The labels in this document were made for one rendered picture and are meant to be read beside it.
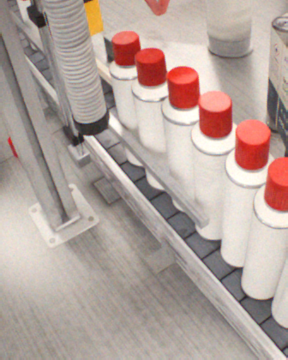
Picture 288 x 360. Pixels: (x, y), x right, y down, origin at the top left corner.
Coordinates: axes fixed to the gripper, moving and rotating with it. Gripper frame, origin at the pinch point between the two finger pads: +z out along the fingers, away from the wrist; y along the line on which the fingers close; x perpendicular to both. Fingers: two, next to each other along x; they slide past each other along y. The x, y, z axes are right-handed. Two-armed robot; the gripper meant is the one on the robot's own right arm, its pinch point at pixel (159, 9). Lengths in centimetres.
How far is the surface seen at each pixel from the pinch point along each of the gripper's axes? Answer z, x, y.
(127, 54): -1.4, 10.5, -9.0
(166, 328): 22.6, 22.0, -29.3
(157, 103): 2.2, 10.9, -14.9
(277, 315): 16.2, 12.2, -38.2
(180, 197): 9.5, 13.6, -21.9
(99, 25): -2.3, 10.0, -1.2
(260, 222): 2.4, 12.4, -33.6
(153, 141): 8.2, 11.9, -14.1
